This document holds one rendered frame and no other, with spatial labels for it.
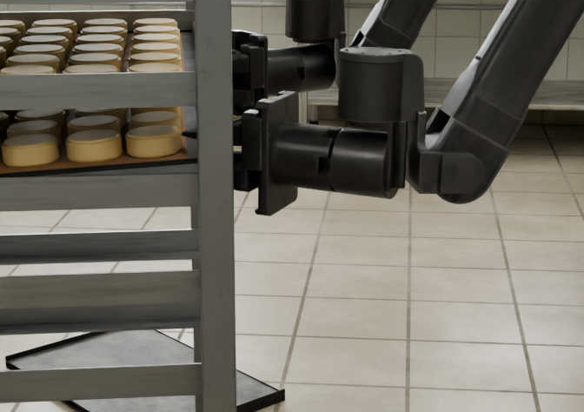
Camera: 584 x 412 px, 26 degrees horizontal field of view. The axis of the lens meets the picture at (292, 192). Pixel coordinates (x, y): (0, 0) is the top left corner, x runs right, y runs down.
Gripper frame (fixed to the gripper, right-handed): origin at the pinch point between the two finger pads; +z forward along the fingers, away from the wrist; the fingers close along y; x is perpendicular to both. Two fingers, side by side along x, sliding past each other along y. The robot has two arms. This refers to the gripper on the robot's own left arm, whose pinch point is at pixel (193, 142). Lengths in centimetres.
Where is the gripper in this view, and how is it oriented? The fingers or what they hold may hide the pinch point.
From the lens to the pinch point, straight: 116.6
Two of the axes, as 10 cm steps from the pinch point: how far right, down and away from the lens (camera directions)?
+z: -9.1, -1.2, 3.9
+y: 0.1, -9.6, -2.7
